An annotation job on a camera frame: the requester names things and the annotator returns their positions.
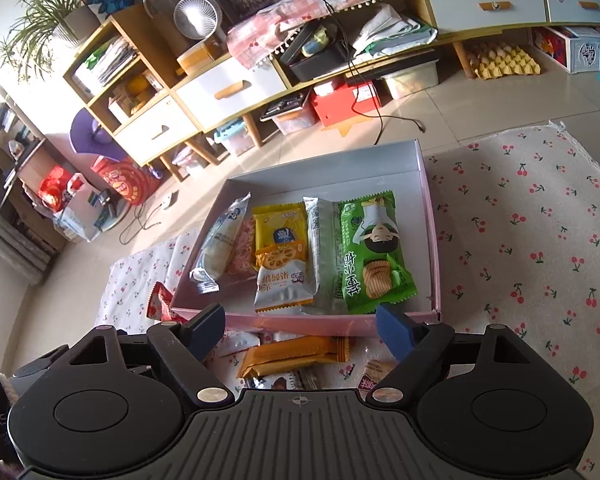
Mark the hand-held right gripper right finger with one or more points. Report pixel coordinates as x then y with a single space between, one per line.
392 332

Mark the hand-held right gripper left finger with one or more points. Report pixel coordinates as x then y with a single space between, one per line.
207 327

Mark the brown cracker packet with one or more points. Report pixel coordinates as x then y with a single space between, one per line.
377 375

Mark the green chips packet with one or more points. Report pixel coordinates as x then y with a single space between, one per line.
375 260

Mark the pink snack packet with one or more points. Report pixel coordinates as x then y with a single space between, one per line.
242 255

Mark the white bread packet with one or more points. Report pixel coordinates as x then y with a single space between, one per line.
217 247

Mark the lotus root chips packet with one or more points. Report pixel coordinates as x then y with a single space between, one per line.
280 285

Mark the orange wafer packet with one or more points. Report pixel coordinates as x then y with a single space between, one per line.
290 355

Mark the long white wafer packet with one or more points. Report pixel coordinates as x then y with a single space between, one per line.
322 240

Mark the pink cardboard box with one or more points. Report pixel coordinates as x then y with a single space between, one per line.
330 175

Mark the small white packet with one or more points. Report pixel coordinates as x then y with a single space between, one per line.
240 344

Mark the red snack packet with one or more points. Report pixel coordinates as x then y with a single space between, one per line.
157 302

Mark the white power strip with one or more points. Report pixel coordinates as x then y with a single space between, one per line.
170 201

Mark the cherry print cloth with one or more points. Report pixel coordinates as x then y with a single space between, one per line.
530 260

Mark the red printed bag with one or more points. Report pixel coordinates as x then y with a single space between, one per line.
122 182

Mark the white shopping bag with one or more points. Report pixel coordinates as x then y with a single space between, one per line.
80 210

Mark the blue lid storage bin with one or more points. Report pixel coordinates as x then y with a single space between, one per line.
235 137

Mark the red gift bag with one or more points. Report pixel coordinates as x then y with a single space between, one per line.
55 190

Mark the wooden side cabinet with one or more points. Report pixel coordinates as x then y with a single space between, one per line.
150 127

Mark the small clear storage bin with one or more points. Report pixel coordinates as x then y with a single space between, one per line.
295 122

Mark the purple hat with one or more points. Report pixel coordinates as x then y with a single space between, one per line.
92 135

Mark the dark wooden bookshelf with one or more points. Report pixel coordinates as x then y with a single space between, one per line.
20 185

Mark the red cardboard box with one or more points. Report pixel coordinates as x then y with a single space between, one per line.
345 110

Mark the flat black box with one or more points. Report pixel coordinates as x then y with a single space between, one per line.
285 107

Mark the large clear storage bin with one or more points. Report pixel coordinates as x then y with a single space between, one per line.
410 80

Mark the yellow storage box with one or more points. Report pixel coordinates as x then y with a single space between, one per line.
195 60

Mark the black storage box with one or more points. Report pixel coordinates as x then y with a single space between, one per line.
320 62

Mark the stack of papers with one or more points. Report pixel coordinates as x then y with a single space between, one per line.
107 62

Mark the yellow egg tray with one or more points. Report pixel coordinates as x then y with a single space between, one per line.
505 62

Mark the pink cherry tablecloth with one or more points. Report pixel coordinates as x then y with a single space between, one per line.
260 35

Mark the pile of white bags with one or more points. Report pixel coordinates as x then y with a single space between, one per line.
395 30

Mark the small white desk fan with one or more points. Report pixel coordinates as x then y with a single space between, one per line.
197 15

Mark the potted spider plant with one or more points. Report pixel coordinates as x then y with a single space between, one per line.
75 22

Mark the wooden TV cabinet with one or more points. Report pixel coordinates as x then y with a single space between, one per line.
485 5

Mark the white patterned crate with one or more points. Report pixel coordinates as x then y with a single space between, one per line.
587 52

